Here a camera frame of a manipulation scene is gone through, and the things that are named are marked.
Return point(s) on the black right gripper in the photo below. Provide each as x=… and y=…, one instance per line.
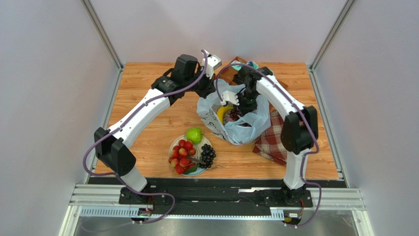
x=246, y=104

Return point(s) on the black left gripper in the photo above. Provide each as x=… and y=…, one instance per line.
x=209, y=88

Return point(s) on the teal white sock pair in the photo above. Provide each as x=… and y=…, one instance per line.
x=250, y=63

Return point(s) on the yellow fake banana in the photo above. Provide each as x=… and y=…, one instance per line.
x=222, y=111

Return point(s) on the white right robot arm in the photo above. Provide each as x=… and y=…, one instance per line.
x=299, y=133

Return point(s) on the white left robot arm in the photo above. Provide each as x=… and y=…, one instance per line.
x=112, y=145

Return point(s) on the red purple fake grape bunch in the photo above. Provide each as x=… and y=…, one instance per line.
x=231, y=116

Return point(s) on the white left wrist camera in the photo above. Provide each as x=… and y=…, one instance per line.
x=213, y=62

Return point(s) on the light blue plastic bag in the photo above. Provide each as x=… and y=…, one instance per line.
x=243, y=131

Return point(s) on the green fake apple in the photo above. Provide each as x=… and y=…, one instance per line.
x=194, y=134

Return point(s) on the red fake cherry bunch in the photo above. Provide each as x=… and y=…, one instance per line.
x=184, y=157

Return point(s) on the wooden compartment tray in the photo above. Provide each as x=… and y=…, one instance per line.
x=229, y=75

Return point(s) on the red plaid folded cloth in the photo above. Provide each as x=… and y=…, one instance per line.
x=269, y=144

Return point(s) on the dark fake grape bunch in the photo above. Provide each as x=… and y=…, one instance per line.
x=207, y=156

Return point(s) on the cream blue ceramic plate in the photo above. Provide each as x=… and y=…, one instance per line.
x=191, y=159

